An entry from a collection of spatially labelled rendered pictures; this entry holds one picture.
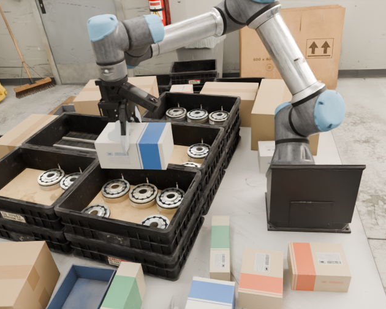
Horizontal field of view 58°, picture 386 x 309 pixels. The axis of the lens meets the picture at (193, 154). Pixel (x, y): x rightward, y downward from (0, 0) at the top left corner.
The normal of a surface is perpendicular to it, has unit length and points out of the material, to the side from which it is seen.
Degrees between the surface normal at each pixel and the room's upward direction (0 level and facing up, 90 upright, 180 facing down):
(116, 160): 90
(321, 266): 0
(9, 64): 90
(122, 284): 0
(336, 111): 61
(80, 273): 90
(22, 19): 90
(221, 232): 0
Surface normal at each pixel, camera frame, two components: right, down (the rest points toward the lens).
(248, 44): -0.17, 0.37
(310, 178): -0.12, 0.56
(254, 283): -0.08, -0.83
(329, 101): 0.44, -0.03
